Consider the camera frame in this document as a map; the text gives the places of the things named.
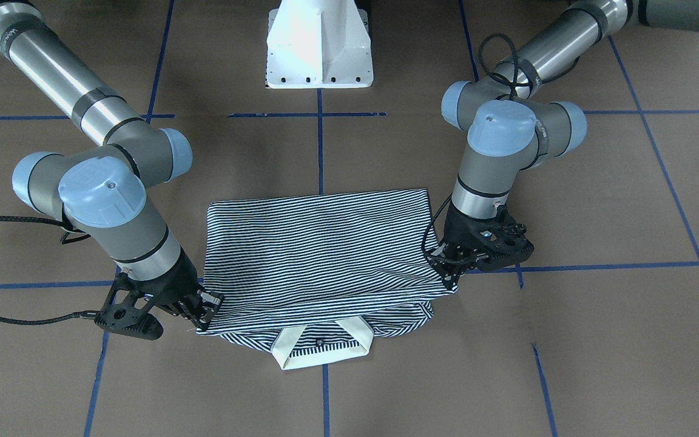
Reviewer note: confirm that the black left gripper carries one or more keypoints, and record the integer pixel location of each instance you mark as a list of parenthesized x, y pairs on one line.
[(457, 228)]

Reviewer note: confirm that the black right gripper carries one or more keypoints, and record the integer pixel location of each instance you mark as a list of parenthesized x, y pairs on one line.
[(175, 285)]

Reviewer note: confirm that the navy white striped polo shirt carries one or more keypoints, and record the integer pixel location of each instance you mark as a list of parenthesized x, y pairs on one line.
[(315, 280)]

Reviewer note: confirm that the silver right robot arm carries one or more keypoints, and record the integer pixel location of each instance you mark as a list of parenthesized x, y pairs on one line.
[(101, 193)]

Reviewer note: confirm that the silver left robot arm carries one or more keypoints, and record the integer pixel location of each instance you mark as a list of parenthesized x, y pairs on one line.
[(509, 133)]

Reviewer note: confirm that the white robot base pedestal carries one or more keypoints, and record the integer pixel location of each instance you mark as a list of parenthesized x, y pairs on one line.
[(319, 45)]

